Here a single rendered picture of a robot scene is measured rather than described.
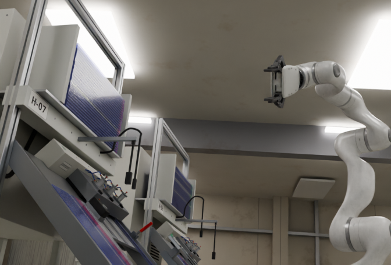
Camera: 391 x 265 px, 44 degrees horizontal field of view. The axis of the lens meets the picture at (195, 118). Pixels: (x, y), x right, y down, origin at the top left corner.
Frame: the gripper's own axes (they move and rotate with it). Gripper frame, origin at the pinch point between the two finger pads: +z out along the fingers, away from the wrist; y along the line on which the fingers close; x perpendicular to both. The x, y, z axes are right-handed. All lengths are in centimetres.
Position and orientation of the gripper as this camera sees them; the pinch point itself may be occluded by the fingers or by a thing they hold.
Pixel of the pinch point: (269, 85)
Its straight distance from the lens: 150.5
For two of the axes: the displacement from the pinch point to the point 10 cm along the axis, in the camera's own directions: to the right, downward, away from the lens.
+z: -6.4, 1.9, -7.4
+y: -0.4, -9.8, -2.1
